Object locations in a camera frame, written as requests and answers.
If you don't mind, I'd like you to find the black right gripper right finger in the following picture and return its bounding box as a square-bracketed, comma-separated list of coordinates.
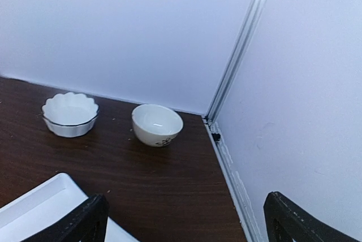
[264, 192, 355, 241]

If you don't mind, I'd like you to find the white scalloped bowl black rim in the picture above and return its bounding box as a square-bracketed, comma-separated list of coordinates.
[41, 92, 99, 138]

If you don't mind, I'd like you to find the cream round bowl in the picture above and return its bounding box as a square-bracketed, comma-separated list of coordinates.
[131, 104, 184, 148]

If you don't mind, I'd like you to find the right aluminium frame post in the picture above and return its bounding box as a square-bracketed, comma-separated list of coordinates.
[204, 0, 267, 127]

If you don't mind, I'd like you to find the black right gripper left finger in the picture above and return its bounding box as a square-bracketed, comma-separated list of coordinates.
[25, 194, 109, 242]

